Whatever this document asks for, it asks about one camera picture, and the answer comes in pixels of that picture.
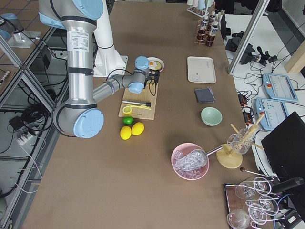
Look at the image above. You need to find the bamboo cutting board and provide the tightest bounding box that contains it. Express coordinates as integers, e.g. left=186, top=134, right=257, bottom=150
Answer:
left=118, top=81, right=158, bottom=120

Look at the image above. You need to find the yellow plastic knife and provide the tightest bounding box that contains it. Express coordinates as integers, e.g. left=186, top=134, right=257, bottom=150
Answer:
left=129, top=104, right=151, bottom=110

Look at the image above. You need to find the clear glass mug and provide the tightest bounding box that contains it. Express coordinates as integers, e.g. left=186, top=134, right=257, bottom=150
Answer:
left=227, top=128, right=264, bottom=155

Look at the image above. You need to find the tea bottle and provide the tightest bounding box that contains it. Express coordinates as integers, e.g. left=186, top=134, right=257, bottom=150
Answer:
left=205, top=21, right=218, bottom=47
left=198, top=16, right=209, bottom=35
left=208, top=11, right=216, bottom=26

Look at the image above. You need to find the black monitor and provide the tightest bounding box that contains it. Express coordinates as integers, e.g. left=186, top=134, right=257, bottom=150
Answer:
left=262, top=112, right=305, bottom=179

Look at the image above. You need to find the pink bowl with ice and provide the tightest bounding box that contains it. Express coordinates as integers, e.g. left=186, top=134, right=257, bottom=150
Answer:
left=171, top=143, right=209, bottom=180

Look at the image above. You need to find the yellow lemon far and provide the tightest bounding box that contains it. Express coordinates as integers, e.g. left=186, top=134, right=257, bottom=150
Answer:
left=132, top=122, right=145, bottom=135

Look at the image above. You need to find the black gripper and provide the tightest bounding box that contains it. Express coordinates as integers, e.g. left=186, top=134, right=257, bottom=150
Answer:
left=144, top=69, right=160, bottom=86

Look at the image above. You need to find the yellow lemon near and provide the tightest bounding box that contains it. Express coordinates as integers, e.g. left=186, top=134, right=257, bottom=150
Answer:
left=120, top=126, right=132, bottom=140

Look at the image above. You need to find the grey folded cloth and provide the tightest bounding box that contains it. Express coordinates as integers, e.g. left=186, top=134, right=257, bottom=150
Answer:
left=194, top=87, right=215, bottom=103

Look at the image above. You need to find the cream rectangular tray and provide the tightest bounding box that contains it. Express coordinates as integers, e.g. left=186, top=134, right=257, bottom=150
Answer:
left=187, top=56, right=216, bottom=84

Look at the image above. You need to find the metal ice scoop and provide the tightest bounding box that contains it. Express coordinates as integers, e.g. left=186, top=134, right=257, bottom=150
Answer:
left=174, top=146, right=223, bottom=172

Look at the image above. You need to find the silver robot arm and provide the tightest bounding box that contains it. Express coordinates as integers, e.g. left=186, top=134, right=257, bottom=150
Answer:
left=0, top=13, right=41, bottom=48
left=39, top=0, right=152, bottom=138

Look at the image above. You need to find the yellow lemon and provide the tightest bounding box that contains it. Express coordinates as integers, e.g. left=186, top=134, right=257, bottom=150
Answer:
left=120, top=126, right=132, bottom=140
left=132, top=122, right=145, bottom=135

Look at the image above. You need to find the halved lemon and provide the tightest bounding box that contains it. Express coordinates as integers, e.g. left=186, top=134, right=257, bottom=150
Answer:
left=122, top=106, right=132, bottom=115

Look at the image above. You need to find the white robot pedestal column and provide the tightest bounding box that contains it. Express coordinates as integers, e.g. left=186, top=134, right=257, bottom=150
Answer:
left=93, top=0, right=128, bottom=77

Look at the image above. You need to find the aluminium frame post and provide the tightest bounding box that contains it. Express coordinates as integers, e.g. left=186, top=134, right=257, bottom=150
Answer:
left=227, top=0, right=270, bottom=76

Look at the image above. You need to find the toast slice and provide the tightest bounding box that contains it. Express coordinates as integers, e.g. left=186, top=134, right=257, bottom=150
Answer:
left=149, top=65, right=163, bottom=72

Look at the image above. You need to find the white cup rack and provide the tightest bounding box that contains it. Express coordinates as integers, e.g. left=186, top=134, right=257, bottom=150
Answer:
left=186, top=0, right=214, bottom=18

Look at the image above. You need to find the fried egg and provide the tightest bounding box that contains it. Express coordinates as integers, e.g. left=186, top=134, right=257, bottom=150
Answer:
left=149, top=61, right=158, bottom=69

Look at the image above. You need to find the green lime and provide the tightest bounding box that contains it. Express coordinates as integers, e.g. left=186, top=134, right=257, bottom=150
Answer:
left=122, top=116, right=134, bottom=125

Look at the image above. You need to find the blue teach pendant near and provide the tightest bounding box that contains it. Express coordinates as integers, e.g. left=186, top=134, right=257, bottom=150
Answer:
left=255, top=98, right=289, bottom=131

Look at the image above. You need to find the white round plate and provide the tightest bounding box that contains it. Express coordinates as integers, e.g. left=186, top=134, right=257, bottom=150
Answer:
left=147, top=57, right=164, bottom=69

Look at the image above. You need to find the blue teach pendant far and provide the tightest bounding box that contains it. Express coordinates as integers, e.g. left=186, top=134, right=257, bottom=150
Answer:
left=262, top=73, right=298, bottom=102

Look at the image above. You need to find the copper wire bottle rack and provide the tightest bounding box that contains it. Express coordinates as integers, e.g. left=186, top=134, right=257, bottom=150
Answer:
left=195, top=10, right=226, bottom=47

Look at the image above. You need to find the wooden mug tree stand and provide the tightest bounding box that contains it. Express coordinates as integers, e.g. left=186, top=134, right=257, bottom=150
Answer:
left=216, top=114, right=264, bottom=169

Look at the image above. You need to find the green ceramic bowl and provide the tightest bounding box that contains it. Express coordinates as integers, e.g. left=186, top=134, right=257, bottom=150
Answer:
left=201, top=107, right=223, bottom=126

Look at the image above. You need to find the wine glass rack tray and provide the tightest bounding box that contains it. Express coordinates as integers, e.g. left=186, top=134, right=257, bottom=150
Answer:
left=224, top=176, right=285, bottom=229

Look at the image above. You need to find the blue teach pendant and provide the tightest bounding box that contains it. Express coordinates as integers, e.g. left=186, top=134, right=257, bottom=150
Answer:
left=255, top=98, right=289, bottom=131
left=262, top=73, right=298, bottom=102

